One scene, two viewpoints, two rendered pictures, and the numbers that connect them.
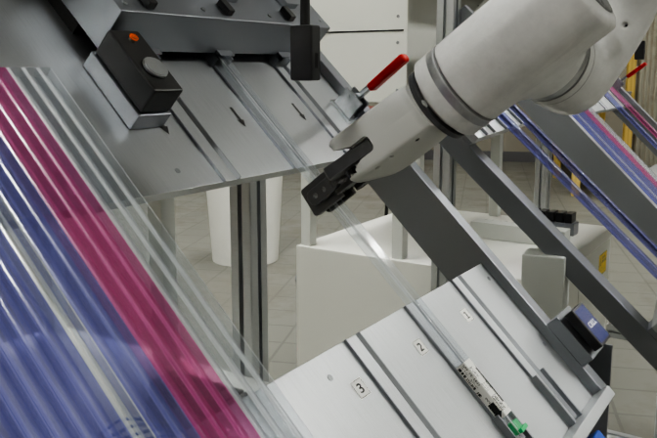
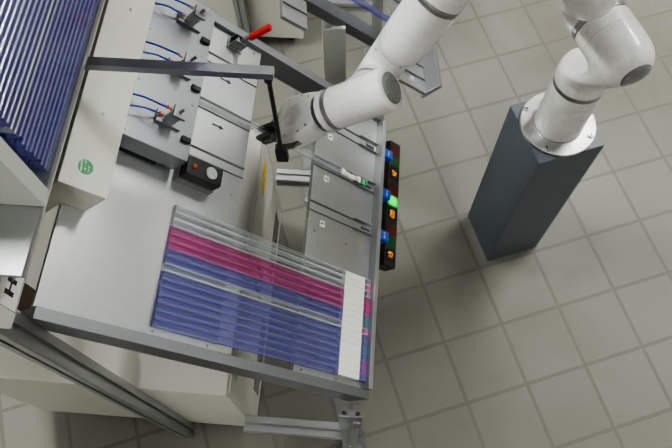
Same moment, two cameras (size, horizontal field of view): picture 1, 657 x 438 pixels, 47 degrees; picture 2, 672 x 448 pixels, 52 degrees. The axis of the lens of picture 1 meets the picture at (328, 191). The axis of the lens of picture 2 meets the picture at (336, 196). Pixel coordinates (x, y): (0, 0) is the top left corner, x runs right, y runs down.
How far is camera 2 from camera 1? 113 cm
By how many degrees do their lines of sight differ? 58
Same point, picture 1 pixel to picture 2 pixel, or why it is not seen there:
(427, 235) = (291, 81)
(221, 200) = not seen: outside the picture
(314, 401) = (316, 245)
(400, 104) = (313, 132)
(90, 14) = (165, 161)
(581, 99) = not seen: hidden behind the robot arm
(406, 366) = (327, 195)
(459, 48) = (339, 117)
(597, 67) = not seen: hidden behind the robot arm
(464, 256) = (312, 87)
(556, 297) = (342, 43)
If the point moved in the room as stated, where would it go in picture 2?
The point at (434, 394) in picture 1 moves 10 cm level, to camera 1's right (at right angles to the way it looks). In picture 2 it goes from (338, 197) to (376, 178)
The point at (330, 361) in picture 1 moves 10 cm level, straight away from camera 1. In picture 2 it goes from (311, 223) to (290, 186)
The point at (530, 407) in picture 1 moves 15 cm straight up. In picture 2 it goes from (362, 161) to (363, 129)
